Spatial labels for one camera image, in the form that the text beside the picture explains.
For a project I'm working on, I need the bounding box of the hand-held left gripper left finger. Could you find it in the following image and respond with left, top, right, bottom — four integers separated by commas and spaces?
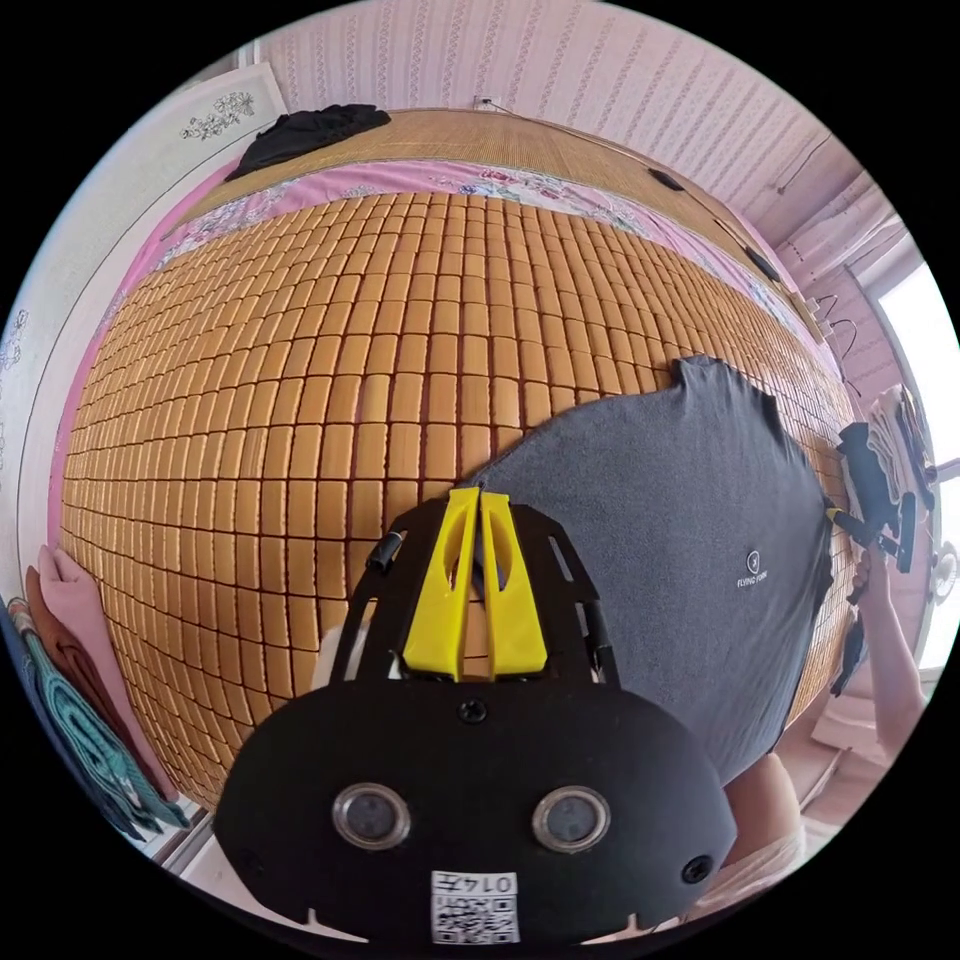
402, 486, 480, 682

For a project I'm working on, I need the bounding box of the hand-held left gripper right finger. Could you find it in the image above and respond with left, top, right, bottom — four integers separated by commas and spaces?
480, 491, 548, 682

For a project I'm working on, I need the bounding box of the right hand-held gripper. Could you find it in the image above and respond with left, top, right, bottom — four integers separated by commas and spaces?
824, 422, 901, 558

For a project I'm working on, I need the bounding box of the gray short sleeve shirt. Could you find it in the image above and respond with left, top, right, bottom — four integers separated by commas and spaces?
468, 354, 835, 786

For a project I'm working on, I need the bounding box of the person's right forearm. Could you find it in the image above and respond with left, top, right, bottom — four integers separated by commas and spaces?
862, 596, 935, 725

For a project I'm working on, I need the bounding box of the person's right hand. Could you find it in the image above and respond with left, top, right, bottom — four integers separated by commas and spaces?
847, 549, 895, 610

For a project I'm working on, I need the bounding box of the bed with woven mat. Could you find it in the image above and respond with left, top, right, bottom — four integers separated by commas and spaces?
56, 108, 865, 813

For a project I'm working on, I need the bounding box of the person's body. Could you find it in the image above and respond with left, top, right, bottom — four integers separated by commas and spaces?
674, 749, 853, 925

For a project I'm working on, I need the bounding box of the pile of clothes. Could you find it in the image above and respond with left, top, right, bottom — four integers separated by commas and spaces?
0, 542, 190, 843

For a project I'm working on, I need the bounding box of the black garment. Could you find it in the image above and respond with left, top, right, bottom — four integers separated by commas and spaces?
224, 104, 392, 183

